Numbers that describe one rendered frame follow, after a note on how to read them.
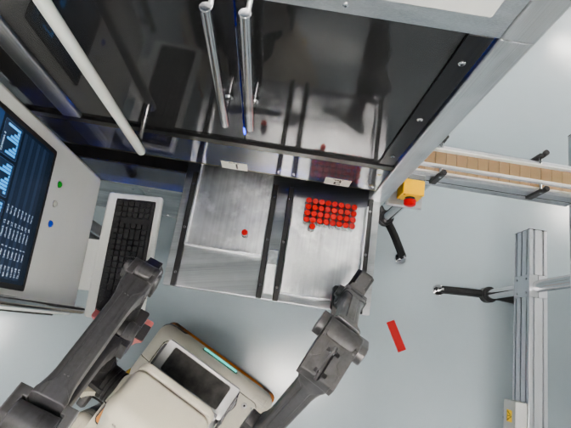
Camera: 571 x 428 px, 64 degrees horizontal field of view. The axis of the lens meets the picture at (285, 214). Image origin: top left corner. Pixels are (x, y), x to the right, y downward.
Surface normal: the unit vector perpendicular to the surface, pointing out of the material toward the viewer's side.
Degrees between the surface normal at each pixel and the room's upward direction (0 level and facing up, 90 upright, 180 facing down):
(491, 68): 90
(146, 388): 42
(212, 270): 0
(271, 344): 0
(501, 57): 90
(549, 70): 0
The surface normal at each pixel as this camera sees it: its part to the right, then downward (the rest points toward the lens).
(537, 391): 0.05, -0.25
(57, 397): 0.44, -0.69
